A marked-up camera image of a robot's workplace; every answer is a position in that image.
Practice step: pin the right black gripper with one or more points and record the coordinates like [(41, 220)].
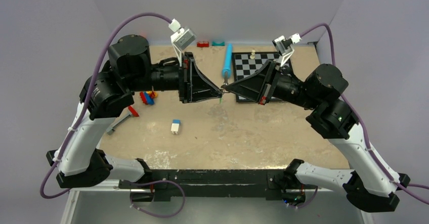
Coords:
[(257, 86)]

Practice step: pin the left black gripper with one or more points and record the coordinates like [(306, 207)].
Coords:
[(193, 86)]

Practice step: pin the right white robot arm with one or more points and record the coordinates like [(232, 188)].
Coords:
[(370, 185)]

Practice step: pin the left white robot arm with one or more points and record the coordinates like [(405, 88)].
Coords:
[(129, 70)]

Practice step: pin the black white chessboard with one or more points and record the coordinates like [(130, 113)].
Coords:
[(251, 65)]

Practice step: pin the blue cylinder tool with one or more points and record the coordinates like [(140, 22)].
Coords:
[(228, 59)]

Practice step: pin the red toy brick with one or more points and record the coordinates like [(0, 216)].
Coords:
[(203, 44)]

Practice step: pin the white blue toy brick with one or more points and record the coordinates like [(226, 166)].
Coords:
[(175, 126)]

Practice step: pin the teal toy piece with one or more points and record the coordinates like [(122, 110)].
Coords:
[(218, 43)]

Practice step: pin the colourful toy brick stack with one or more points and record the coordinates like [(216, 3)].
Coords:
[(148, 97)]

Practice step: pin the red grey toy hammer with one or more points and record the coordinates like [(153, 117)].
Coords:
[(130, 113)]

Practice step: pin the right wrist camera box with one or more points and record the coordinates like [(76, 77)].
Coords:
[(284, 47)]

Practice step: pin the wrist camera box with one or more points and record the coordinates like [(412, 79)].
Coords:
[(181, 38), (284, 47)]

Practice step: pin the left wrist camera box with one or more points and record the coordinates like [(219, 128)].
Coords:
[(181, 38)]

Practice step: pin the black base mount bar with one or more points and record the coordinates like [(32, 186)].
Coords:
[(160, 185)]

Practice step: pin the aluminium frame rail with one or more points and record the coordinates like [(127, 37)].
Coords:
[(73, 195)]

